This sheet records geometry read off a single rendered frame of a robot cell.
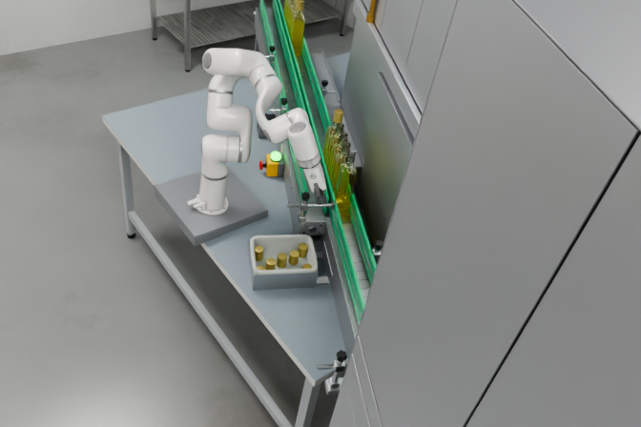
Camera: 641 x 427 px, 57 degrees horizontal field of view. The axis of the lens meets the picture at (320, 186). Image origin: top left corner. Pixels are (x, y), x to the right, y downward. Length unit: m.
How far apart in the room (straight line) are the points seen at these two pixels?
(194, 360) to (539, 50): 2.39
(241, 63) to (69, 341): 1.58
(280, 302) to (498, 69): 1.50
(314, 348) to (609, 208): 1.52
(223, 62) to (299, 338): 0.91
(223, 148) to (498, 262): 1.52
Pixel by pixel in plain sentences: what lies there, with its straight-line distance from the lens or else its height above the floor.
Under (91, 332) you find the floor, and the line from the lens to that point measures 2.93.
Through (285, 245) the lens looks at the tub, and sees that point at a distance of 2.14.
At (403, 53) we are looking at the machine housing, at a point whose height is 1.47.
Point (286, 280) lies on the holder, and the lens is 2.04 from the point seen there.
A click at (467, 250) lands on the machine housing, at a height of 1.86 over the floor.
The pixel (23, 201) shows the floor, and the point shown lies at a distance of 3.60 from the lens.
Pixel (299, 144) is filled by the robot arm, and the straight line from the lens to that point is 1.75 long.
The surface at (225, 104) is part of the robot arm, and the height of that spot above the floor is 1.21.
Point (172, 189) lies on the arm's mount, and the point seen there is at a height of 0.80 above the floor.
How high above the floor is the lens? 2.34
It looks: 40 degrees down
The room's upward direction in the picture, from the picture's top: 10 degrees clockwise
